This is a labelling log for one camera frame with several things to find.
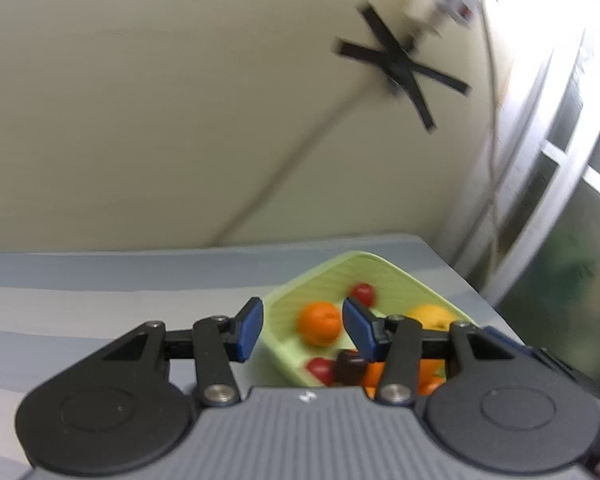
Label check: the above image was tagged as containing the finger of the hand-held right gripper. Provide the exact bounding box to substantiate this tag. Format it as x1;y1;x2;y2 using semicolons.
480;326;600;402

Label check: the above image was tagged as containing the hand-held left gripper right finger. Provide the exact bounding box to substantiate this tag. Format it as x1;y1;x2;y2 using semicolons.
342;296;518;406

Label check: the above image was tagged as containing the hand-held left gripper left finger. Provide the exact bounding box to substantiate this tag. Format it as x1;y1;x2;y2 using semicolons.
100;297;265;407

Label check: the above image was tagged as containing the small red fruit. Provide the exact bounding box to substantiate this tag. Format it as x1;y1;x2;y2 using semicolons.
349;283;378;308
306;357;337;387

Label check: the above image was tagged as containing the dark purple plum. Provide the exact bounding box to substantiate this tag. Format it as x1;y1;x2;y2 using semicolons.
333;350;369;387

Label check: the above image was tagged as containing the light green plastic container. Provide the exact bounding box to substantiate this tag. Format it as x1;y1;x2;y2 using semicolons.
256;251;481;396

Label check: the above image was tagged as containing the yellow lemon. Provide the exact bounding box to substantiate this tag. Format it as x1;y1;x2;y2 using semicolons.
406;305;458;332

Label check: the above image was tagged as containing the grey striped cloth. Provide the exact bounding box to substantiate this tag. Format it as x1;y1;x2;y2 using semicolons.
0;232;537;480

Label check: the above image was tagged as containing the black tape cross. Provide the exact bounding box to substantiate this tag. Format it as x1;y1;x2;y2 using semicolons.
335;3;472;134

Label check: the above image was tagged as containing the dark wall cable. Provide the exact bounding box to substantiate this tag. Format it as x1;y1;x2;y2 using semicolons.
214;82;398;248

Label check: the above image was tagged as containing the white window frame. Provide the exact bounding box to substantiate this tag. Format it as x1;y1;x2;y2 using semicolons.
439;25;600;312

